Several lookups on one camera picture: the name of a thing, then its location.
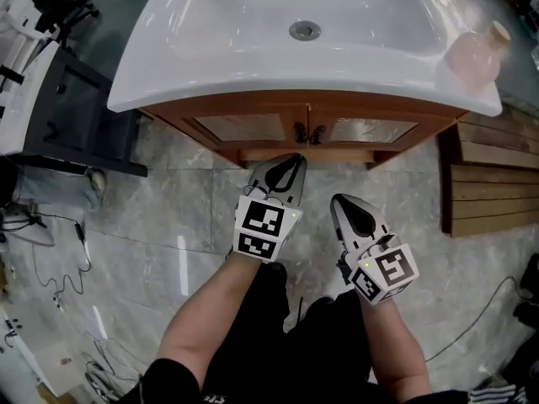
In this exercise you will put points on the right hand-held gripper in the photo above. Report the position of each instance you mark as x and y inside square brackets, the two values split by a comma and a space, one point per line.
[389, 272]

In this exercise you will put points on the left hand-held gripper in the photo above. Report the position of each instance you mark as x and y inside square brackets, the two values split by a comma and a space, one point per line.
[261, 225]

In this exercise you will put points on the wooden cabinet door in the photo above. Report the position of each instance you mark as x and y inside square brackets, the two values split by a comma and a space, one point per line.
[370, 129]
[240, 126]

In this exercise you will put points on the person's right forearm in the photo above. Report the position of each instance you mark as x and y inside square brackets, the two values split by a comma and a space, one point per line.
[391, 343]

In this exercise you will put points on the person's left forearm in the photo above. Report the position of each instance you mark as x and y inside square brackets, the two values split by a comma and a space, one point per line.
[202, 322]

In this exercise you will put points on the wooden vanity cabinet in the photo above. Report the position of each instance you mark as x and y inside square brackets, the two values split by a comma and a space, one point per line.
[252, 98]

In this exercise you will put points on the dark grey sink table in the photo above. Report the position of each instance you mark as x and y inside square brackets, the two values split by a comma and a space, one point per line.
[84, 112]

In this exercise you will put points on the white ceramic sink basin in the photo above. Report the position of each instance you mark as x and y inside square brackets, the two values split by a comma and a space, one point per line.
[252, 57]

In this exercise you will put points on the wooden slatted steps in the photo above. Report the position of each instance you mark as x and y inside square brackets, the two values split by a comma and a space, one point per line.
[492, 192]

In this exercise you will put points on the person's black clothing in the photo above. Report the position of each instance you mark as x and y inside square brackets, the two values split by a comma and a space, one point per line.
[295, 360]

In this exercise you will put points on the pink translucent bottle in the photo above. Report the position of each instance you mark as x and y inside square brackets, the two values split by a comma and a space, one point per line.
[471, 63]

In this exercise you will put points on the black white striped garment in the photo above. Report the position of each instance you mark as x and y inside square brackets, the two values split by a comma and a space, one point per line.
[497, 394]

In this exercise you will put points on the white sink top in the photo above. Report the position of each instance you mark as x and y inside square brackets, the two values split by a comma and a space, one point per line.
[21, 99]

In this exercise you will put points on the black swivel chair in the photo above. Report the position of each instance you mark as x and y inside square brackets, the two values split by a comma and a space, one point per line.
[67, 11]

